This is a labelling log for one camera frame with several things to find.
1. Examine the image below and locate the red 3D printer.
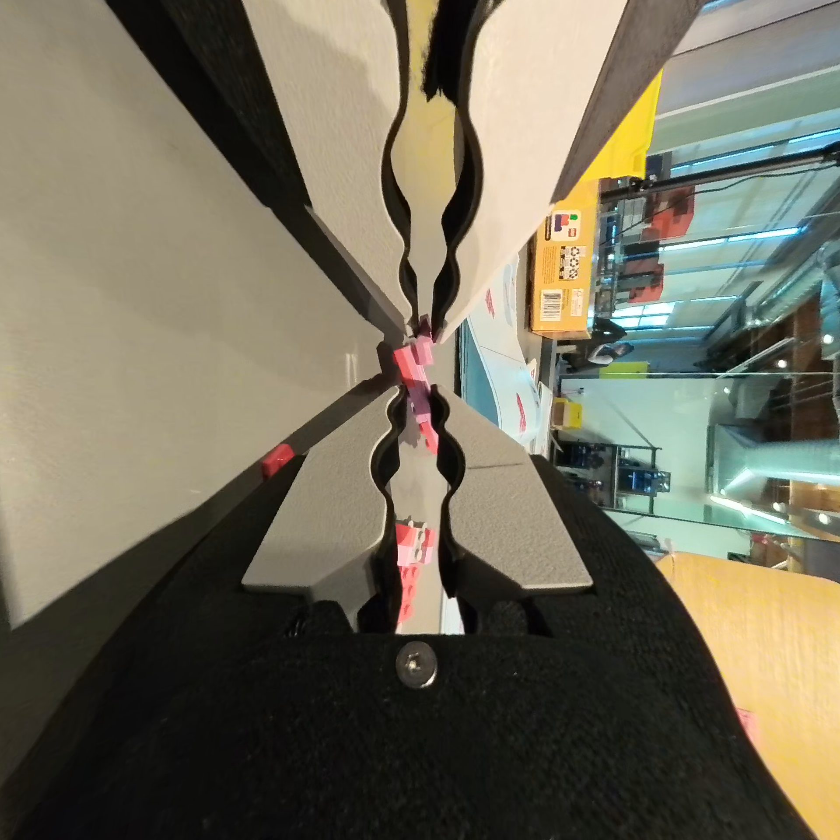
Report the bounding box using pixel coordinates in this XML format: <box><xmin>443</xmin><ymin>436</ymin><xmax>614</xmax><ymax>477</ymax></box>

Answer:
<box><xmin>626</xmin><ymin>259</ymin><xmax>665</xmax><ymax>304</ymax></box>
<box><xmin>640</xmin><ymin>187</ymin><xmax>697</xmax><ymax>244</ymax></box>

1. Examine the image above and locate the orange toy brick box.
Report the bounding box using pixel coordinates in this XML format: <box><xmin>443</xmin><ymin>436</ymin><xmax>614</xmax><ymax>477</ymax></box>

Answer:
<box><xmin>528</xmin><ymin>180</ymin><xmax>601</xmax><ymax>341</ymax></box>

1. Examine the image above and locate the pink plate brick assembly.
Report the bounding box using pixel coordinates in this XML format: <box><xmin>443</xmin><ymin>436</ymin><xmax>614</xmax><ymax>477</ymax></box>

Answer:
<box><xmin>392</xmin><ymin>341</ymin><xmax>442</xmax><ymax>455</ymax></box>

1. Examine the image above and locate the black tripod stand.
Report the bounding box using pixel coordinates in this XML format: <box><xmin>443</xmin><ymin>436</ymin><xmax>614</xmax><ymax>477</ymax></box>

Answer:
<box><xmin>600</xmin><ymin>141</ymin><xmax>840</xmax><ymax>198</ymax></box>

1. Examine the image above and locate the wooden book stand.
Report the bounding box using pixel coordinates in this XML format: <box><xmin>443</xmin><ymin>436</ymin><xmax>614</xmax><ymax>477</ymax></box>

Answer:
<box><xmin>656</xmin><ymin>551</ymin><xmax>840</xmax><ymax>840</ymax></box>

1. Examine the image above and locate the black shelving rack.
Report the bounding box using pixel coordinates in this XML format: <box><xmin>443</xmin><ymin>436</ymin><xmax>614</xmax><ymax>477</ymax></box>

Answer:
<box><xmin>558</xmin><ymin>443</ymin><xmax>673</xmax><ymax>513</ymax></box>

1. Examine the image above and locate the yellow plastic bin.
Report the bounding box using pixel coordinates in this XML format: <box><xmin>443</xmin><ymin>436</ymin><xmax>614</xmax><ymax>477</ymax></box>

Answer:
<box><xmin>402</xmin><ymin>0</ymin><xmax>664</xmax><ymax>198</ymax></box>

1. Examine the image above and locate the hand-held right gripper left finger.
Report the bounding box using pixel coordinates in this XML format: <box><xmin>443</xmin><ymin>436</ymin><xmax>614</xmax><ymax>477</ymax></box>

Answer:
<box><xmin>240</xmin><ymin>384</ymin><xmax>406</xmax><ymax>601</ymax></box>

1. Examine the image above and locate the metal ventilation duct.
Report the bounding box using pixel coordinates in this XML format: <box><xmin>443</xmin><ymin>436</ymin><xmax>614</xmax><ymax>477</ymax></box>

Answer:
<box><xmin>705</xmin><ymin>420</ymin><xmax>840</xmax><ymax>501</ymax></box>

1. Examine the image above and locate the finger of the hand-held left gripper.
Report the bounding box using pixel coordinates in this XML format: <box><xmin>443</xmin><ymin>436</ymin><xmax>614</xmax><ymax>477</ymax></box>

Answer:
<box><xmin>241</xmin><ymin>0</ymin><xmax>419</xmax><ymax>330</ymax></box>
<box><xmin>432</xmin><ymin>0</ymin><xmax>629</xmax><ymax>343</ymax></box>

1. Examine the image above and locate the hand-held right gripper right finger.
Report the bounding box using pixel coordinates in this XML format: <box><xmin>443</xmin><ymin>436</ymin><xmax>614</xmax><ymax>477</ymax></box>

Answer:
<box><xmin>430</xmin><ymin>384</ymin><xmax>595</xmax><ymax>599</ymax></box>

